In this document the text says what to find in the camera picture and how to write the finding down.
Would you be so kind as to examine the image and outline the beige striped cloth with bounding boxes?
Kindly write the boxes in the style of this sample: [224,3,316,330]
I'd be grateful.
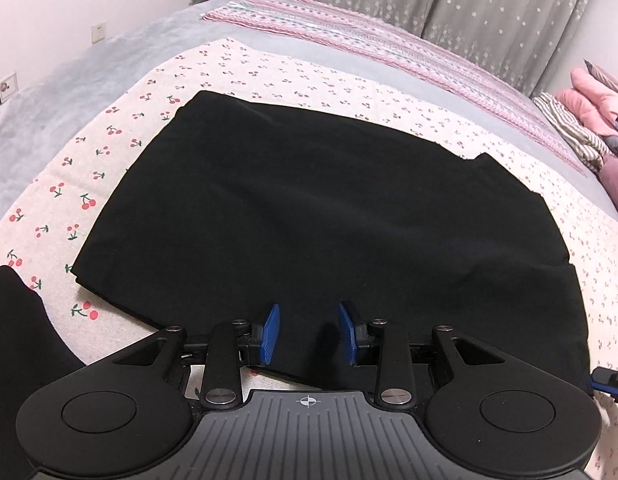
[533,91,615,175]

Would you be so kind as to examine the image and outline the dark cloth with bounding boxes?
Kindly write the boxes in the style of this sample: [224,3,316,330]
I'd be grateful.
[0,265,87,480]

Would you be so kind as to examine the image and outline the grey bed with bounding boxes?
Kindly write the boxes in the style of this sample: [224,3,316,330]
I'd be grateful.
[0,0,618,241]

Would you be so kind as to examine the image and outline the pile of pink clothes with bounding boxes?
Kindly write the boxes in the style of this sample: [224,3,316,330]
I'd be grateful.
[559,67,618,165]

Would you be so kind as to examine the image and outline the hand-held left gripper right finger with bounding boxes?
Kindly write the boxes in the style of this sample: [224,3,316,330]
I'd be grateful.
[338,301,507,406]

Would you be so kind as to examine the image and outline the folded mauve quilt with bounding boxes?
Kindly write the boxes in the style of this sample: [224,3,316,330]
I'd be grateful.
[600,156,618,226]

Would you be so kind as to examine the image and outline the cherry print cloth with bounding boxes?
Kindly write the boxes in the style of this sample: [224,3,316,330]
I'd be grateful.
[0,37,618,480]

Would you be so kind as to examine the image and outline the pink striped blanket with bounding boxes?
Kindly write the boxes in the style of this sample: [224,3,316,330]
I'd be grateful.
[203,0,587,177]

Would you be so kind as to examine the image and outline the black pants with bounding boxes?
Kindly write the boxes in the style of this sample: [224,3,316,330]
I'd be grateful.
[71,90,592,393]

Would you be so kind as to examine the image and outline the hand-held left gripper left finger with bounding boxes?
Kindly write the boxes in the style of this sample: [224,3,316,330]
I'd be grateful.
[110,302,281,408]

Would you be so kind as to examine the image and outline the grey star print curtain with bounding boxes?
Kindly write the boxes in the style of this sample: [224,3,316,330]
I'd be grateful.
[291,0,618,98]

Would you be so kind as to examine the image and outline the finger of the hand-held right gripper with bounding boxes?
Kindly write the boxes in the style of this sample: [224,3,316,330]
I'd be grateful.
[590,366,618,403]

